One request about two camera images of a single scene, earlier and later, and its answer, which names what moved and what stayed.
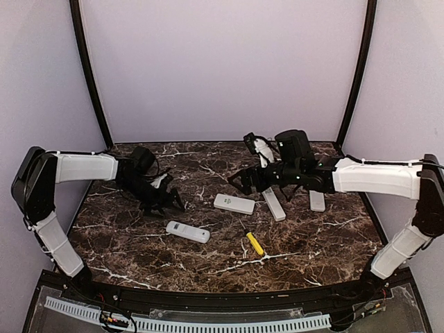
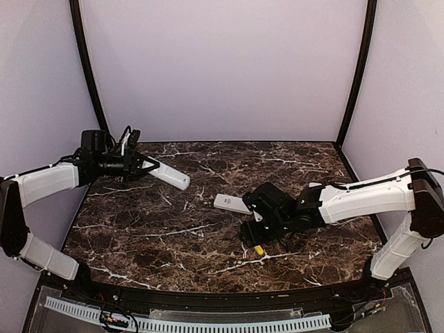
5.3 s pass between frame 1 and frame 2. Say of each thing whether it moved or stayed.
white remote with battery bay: moved
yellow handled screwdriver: stayed
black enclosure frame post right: stayed
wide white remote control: stayed
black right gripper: moved
